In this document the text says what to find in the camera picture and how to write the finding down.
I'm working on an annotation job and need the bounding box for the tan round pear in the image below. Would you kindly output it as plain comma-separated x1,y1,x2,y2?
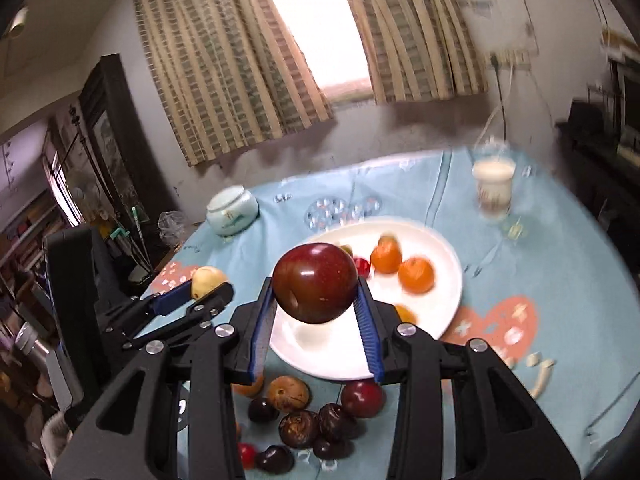
191,266,228,300

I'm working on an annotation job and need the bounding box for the large orange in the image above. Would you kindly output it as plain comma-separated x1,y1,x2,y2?
395,304,418,325

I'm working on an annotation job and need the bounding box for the large red plum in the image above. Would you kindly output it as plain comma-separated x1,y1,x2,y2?
271,243,358,324

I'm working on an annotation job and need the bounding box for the small red tomato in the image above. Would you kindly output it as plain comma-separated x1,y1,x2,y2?
352,256,371,278

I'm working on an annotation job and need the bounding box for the orange mandarin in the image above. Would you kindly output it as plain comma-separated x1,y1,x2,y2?
398,257,435,295
370,237,402,274

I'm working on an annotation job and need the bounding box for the small brown fruit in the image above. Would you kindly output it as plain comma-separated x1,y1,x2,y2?
378,233,398,244

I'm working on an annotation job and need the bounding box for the pale orange round fruit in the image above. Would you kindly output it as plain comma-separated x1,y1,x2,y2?
232,374,265,399

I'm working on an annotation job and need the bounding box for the white oval plate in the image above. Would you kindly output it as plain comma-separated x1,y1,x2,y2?
270,217,463,382

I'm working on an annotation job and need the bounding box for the clear plastic bag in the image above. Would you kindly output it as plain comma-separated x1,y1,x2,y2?
157,210,194,248

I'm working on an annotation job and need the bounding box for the dark purple plum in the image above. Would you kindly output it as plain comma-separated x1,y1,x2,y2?
247,396,280,425

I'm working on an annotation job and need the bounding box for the dark shiny plum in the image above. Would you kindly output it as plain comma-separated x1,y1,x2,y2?
318,403,359,441

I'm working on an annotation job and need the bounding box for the celadon lidded ceramic jar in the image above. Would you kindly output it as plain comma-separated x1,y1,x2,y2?
206,185,259,236

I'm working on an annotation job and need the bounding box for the dark wrinkled passion fruit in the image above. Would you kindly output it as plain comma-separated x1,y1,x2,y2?
278,411,319,450

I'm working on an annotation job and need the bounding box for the dark wooden cabinet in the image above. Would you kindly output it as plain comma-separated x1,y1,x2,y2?
79,54,176,226

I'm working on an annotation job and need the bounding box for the dark plum near gripper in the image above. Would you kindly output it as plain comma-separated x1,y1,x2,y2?
255,444,295,474

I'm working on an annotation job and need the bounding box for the white paper cup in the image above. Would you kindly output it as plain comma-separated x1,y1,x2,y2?
472,156,516,220

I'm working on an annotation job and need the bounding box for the left checkered curtain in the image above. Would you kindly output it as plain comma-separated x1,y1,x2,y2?
132,0,332,166

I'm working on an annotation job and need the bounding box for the checkered curtain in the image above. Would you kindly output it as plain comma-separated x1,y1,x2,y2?
347,0,487,104
132,0,332,166

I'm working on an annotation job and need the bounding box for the right checkered curtain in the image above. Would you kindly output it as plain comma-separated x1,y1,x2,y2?
347,0,487,104

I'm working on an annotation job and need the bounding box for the white power cable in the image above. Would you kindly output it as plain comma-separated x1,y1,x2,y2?
472,62,516,146

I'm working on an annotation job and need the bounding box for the wall power strip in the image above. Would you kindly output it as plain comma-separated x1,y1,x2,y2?
486,48,532,70

